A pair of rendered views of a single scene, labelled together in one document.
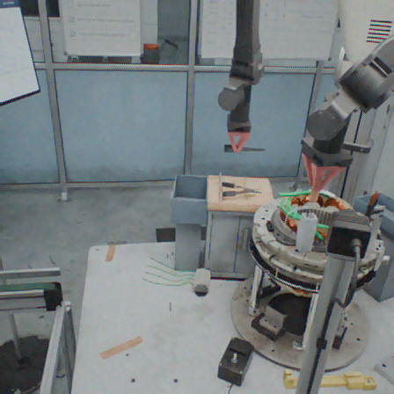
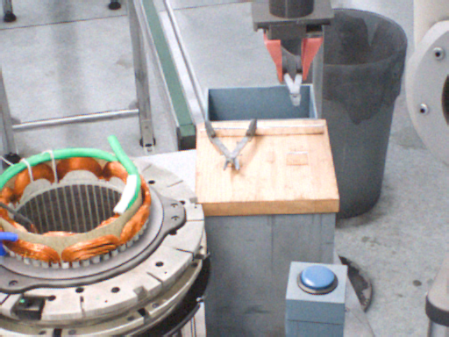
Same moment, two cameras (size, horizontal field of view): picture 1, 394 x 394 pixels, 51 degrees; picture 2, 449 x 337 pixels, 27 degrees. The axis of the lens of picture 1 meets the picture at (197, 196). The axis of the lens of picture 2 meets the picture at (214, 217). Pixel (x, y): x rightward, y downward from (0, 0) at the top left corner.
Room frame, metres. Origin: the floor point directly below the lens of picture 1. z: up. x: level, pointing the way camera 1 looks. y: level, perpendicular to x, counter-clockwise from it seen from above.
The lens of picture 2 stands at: (1.10, -1.21, 1.78)
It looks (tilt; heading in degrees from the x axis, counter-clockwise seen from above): 37 degrees down; 92
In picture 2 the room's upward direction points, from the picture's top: 3 degrees counter-clockwise
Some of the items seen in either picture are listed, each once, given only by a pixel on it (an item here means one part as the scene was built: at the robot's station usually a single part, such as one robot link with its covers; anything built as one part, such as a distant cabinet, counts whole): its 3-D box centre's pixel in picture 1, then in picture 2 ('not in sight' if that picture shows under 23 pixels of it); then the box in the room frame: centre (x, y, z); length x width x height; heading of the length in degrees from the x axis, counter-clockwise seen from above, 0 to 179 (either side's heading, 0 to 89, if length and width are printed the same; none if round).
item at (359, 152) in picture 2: not in sight; (337, 118); (1.42, 1.26, 0.28); 0.38 x 0.37 x 0.56; 10
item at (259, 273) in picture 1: (258, 280); not in sight; (0.91, -0.18, 0.91); 0.02 x 0.02 x 0.21
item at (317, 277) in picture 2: not in sight; (317, 276); (1.20, -0.36, 1.04); 0.04 x 0.04 x 0.01
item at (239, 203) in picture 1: (239, 193); (263, 165); (1.14, -0.13, 1.05); 0.20 x 0.19 x 0.02; 90
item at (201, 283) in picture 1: (202, 280); not in sight; (1.02, -0.03, 0.80); 0.10 x 0.05 x 0.04; 174
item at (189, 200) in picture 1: (189, 225); (260, 179); (1.14, 0.02, 0.92); 0.17 x 0.11 x 0.28; 0
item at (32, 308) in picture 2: not in sight; (31, 306); (0.87, -0.45, 1.09); 0.03 x 0.02 x 0.02; 172
